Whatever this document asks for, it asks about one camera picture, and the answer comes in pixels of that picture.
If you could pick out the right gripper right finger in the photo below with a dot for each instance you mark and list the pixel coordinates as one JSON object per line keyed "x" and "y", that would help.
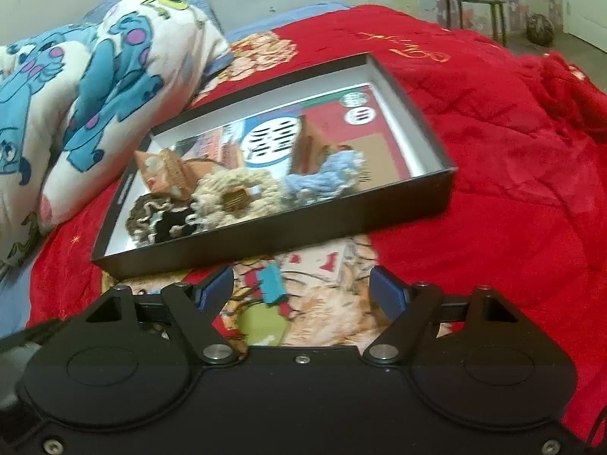
{"x": 475, "y": 358}

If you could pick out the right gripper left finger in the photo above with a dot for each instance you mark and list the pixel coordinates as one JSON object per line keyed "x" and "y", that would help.
{"x": 126, "y": 358}

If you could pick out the brown crochet scrunchie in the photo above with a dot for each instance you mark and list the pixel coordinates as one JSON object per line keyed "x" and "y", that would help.
{"x": 139, "y": 221}

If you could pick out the cream crochet scrunchie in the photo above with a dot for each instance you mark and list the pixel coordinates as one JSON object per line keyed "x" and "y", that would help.
{"x": 266, "y": 191}

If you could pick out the brown triangular snack packet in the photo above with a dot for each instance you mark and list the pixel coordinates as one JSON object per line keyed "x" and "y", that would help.
{"x": 164, "y": 173}

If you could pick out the brown snack packet front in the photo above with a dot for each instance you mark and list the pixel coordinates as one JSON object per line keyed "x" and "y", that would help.
{"x": 235, "y": 199}

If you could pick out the Choco snack packet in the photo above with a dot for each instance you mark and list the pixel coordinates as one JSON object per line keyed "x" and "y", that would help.
{"x": 197, "y": 168}

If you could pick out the blue crochet scrunchie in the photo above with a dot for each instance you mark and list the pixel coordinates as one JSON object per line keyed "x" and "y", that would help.
{"x": 340, "y": 173}

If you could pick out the black crochet scrunchie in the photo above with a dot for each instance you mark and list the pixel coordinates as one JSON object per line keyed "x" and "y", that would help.
{"x": 173, "y": 224}

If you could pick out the teal binder clip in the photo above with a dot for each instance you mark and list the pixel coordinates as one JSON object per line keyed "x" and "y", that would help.
{"x": 271, "y": 284}

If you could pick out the black shallow cardboard box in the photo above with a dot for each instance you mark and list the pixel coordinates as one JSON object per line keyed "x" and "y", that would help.
{"x": 426, "y": 193}

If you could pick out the Chinese history textbook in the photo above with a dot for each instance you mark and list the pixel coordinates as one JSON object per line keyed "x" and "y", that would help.
{"x": 352, "y": 116}

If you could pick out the blue monster print comforter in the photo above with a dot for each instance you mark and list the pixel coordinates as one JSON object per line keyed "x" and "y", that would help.
{"x": 77, "y": 100}

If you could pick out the patterned ball on floor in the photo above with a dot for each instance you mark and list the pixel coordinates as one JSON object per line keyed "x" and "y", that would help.
{"x": 539, "y": 30}

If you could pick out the white door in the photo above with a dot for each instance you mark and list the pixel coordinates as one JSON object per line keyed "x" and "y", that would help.
{"x": 586, "y": 20}

